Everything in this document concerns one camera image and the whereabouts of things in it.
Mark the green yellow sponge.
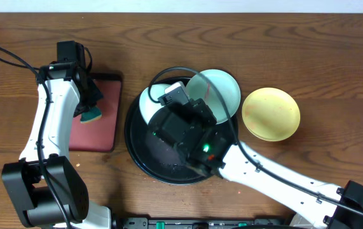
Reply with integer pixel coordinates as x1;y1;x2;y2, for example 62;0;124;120
80;106;102;123

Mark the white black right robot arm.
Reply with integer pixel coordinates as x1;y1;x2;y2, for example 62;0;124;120
139;99;363;228

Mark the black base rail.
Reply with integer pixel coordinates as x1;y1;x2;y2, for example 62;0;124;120
112;217;289;229

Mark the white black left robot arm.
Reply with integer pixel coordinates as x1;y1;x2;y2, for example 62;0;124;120
1;63;112;228

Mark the round black tray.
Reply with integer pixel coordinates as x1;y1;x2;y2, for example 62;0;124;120
124;76;240;186

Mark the mint green plate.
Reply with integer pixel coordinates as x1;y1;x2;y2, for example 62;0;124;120
139;83;170;124
186;69;241;124

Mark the rectangular tray with red water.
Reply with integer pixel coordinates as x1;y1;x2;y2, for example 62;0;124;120
69;73;122;153

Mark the yellow plate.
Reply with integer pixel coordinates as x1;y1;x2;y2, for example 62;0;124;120
242;87;301;142

